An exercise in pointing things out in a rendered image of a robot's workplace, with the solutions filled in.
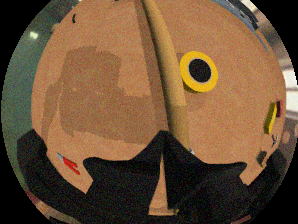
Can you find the red rectangular block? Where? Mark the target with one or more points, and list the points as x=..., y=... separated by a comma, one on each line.
x=279, y=108

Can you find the yellow spirit level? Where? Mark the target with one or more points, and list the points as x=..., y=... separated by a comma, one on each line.
x=270, y=118

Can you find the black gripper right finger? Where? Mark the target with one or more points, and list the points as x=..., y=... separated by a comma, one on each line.
x=185, y=174

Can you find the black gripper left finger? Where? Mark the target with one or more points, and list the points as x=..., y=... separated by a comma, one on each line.
x=141, y=173

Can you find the red-handled pliers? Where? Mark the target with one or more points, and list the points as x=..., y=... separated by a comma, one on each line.
x=69, y=164

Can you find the yellow ring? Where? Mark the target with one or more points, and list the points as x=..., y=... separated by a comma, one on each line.
x=198, y=72

